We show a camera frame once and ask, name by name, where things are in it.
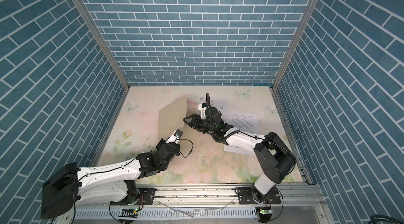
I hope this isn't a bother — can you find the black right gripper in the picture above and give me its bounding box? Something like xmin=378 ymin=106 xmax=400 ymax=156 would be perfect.
xmin=183 ymin=113 xmax=217 ymax=133

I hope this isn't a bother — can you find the white printed text sheet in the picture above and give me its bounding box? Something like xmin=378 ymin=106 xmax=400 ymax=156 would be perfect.
xmin=224 ymin=112 xmax=259 ymax=156

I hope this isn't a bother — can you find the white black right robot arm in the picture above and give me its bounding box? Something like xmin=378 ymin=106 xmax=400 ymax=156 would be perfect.
xmin=183 ymin=115 xmax=296 ymax=203

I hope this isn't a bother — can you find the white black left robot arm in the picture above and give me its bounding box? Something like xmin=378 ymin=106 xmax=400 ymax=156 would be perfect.
xmin=41 ymin=129 xmax=183 ymax=219

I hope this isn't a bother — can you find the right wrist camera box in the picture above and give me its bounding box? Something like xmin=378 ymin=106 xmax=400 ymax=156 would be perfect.
xmin=198 ymin=103 xmax=222 ymax=120

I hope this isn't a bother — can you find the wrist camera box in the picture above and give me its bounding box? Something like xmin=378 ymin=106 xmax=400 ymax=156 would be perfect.
xmin=198 ymin=103 xmax=222 ymax=120
xmin=136 ymin=151 xmax=166 ymax=179

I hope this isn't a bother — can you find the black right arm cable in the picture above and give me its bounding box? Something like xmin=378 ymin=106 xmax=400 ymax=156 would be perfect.
xmin=205 ymin=92 xmax=269 ymax=144

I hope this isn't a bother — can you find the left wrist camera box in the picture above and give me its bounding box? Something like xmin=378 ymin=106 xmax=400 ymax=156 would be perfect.
xmin=136 ymin=151 xmax=166 ymax=179

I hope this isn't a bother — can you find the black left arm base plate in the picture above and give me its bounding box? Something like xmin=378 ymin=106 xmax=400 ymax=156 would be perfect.
xmin=110 ymin=188 xmax=156 ymax=207

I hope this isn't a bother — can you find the aluminium front rail frame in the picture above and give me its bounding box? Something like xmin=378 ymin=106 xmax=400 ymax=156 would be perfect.
xmin=52 ymin=183 xmax=333 ymax=224

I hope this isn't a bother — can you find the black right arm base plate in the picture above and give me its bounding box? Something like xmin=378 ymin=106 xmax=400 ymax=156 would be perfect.
xmin=235 ymin=187 xmax=282 ymax=205

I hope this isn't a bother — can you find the aluminium right corner post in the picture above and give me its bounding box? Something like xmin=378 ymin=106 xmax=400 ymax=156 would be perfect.
xmin=272 ymin=0 xmax=319 ymax=90

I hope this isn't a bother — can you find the aluminium corner post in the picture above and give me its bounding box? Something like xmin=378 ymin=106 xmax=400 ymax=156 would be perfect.
xmin=272 ymin=0 xmax=319 ymax=90
xmin=72 ymin=0 xmax=130 ymax=91

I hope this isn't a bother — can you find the aluminium left corner post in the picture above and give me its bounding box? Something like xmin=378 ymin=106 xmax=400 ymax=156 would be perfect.
xmin=72 ymin=0 xmax=130 ymax=91

